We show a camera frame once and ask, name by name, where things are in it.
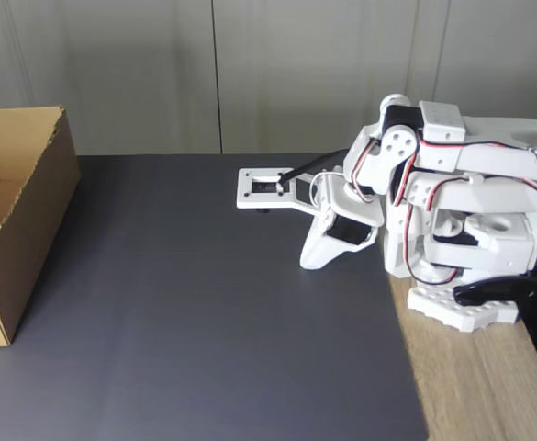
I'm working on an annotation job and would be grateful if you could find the brown cardboard box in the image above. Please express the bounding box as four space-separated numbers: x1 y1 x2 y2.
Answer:
0 105 81 348

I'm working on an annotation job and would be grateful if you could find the dark grey table mat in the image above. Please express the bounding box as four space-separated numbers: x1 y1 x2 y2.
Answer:
0 153 430 441

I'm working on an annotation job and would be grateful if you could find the black table clamp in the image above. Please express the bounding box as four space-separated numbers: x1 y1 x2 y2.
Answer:
453 275 537 355

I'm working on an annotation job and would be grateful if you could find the thin white cable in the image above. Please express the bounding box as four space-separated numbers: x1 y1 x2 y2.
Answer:
309 171 342 210

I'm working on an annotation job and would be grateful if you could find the black camera cable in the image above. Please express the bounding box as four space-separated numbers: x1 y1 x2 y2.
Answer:
276 149 352 185

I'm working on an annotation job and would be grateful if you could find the white gripper camera mount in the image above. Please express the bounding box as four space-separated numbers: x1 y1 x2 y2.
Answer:
235 165 325 217

